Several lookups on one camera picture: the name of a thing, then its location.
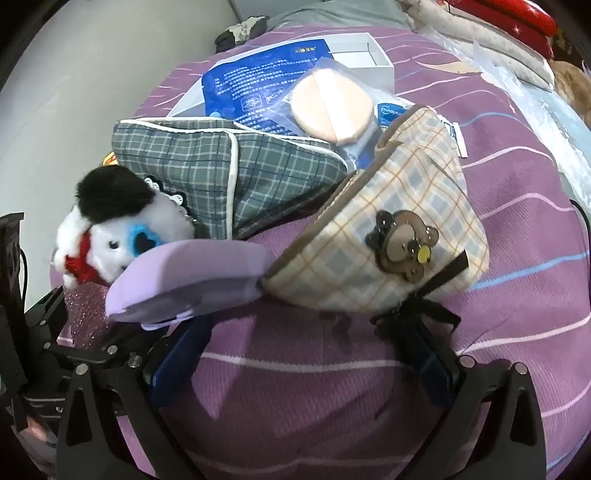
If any green plaid pouch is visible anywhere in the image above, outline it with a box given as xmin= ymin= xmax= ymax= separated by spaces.
xmin=111 ymin=117 xmax=349 ymax=241

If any beige plaid pouch with bear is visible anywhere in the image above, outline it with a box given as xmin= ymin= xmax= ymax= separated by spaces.
xmin=261 ymin=104 xmax=490 ymax=333

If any grey quilt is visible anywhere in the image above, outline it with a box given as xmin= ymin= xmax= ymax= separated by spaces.
xmin=265 ymin=0 xmax=416 ymax=33

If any white cardboard box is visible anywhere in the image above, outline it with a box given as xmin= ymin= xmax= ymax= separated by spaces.
xmin=166 ymin=32 xmax=395 ymax=121

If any white black plush toy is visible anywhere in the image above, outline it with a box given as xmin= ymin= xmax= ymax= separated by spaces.
xmin=52 ymin=165 xmax=211 ymax=291

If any blue printed packet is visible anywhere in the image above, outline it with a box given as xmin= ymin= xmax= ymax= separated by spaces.
xmin=202 ymin=38 xmax=342 ymax=139

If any peach powder puff packet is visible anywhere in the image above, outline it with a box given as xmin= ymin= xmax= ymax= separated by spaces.
xmin=272 ymin=58 xmax=384 ymax=162

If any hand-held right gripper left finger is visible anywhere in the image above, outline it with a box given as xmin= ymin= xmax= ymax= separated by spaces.
xmin=55 ymin=318 xmax=218 ymax=480

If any clear plastic bag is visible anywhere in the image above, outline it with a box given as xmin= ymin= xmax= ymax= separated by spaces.
xmin=418 ymin=25 xmax=591 ymax=185

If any cream folded quilt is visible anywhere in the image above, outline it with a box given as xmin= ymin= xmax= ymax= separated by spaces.
xmin=397 ymin=0 xmax=555 ymax=90

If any clear packet blue label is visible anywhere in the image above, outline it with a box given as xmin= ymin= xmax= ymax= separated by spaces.
xmin=339 ymin=95 xmax=468 ymax=174

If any black and white cloth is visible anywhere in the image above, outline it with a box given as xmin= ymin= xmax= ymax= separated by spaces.
xmin=215 ymin=16 xmax=271 ymax=52

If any orange fuzzy fabric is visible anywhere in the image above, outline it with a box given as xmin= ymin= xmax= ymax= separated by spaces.
xmin=551 ymin=60 xmax=591 ymax=121

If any purple striped bedsheet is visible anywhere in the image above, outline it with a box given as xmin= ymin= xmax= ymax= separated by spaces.
xmin=48 ymin=25 xmax=591 ymax=480

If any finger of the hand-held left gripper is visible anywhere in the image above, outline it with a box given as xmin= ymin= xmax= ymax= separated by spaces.
xmin=25 ymin=284 xmax=71 ymax=354
xmin=55 ymin=332 xmax=158 ymax=371

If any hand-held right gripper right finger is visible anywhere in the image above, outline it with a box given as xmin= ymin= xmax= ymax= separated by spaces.
xmin=406 ymin=318 xmax=548 ymax=480

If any purple soft pad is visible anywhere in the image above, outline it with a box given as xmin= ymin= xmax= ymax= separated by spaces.
xmin=105 ymin=239 xmax=277 ymax=330

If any red pillow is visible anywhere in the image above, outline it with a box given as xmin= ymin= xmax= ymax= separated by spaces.
xmin=450 ymin=0 xmax=557 ymax=58

